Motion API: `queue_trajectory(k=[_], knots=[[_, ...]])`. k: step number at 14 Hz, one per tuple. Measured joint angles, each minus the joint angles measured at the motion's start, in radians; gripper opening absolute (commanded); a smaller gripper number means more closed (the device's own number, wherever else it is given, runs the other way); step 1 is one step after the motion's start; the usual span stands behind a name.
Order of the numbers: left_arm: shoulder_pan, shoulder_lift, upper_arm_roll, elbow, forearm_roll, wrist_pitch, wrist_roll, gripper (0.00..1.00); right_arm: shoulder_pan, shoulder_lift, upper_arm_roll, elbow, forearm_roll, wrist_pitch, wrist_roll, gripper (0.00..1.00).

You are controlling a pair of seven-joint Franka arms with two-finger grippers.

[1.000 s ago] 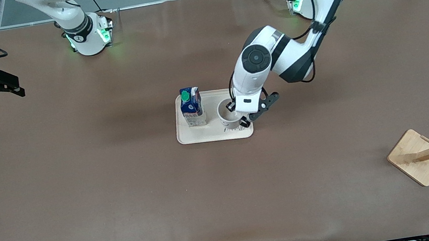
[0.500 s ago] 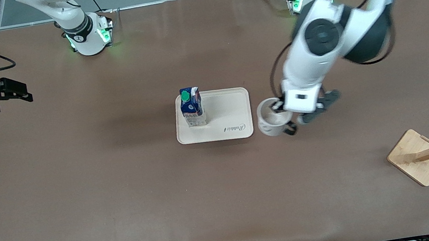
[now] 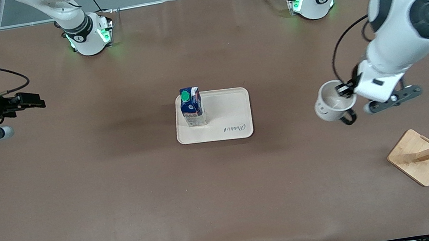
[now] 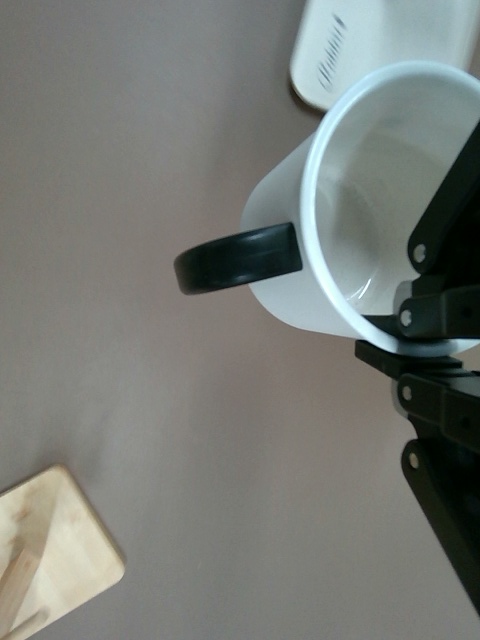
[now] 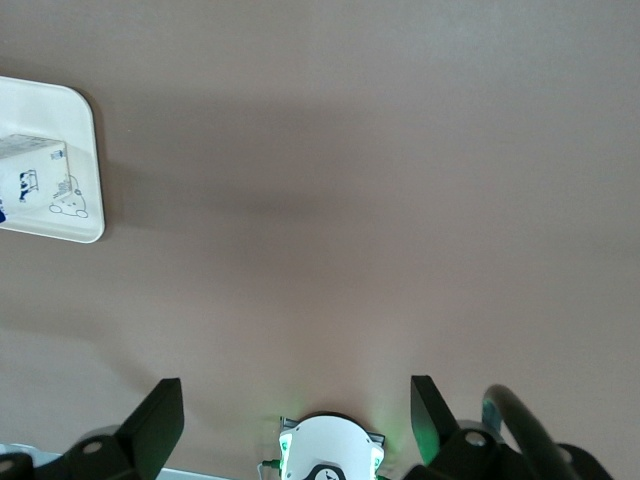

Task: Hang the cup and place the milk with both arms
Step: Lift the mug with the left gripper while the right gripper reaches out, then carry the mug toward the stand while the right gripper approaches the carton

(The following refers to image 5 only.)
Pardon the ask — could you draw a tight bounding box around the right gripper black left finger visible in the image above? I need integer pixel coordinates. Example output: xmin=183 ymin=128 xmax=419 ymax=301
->
xmin=0 ymin=378 xmax=185 ymax=480

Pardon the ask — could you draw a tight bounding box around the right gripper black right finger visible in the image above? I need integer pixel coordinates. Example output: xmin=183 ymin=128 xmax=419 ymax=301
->
xmin=409 ymin=374 xmax=611 ymax=480

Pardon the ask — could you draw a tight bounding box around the blue white milk carton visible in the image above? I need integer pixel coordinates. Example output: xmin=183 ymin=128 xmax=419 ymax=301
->
xmin=0 ymin=133 xmax=69 ymax=222

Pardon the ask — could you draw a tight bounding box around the cream plastic tray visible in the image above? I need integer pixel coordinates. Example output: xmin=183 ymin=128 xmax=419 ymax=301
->
xmin=0 ymin=74 xmax=108 ymax=245

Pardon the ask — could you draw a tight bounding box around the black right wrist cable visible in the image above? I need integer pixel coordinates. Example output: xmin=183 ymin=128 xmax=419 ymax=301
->
xmin=481 ymin=383 xmax=569 ymax=480

